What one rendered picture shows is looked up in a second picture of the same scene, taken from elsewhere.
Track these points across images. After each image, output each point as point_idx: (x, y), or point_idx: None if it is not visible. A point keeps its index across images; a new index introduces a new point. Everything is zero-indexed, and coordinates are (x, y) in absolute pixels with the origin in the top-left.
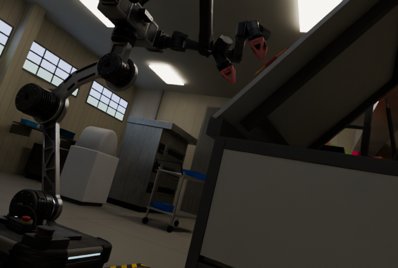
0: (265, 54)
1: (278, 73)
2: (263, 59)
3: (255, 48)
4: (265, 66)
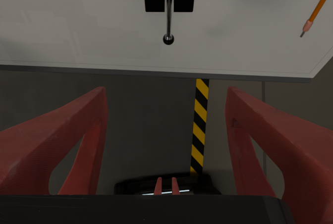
0: (69, 107)
1: None
2: (103, 95)
3: (267, 183)
4: None
